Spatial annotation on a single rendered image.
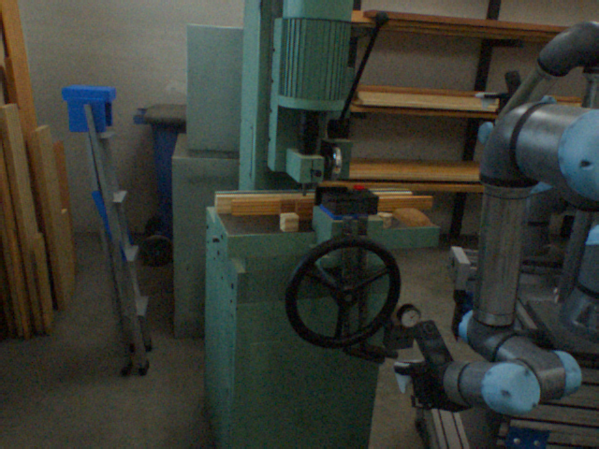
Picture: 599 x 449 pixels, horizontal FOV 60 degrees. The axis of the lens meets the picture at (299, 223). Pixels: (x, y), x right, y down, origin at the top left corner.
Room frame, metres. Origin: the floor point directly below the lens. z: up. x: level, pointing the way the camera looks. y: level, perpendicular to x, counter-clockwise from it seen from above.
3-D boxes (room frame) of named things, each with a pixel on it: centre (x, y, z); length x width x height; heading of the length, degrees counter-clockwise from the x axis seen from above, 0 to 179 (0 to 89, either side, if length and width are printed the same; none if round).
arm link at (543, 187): (1.50, -0.69, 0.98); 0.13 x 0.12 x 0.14; 101
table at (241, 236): (1.34, -0.09, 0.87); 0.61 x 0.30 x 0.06; 109
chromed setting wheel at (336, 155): (1.58, -0.09, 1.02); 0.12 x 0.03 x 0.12; 19
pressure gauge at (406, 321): (1.30, -0.32, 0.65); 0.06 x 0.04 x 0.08; 109
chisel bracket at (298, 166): (1.44, 0.00, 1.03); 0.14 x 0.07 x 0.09; 19
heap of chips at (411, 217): (1.43, -0.32, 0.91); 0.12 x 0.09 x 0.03; 19
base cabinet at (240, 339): (1.53, 0.03, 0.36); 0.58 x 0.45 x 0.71; 19
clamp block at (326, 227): (1.26, -0.12, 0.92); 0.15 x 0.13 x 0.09; 109
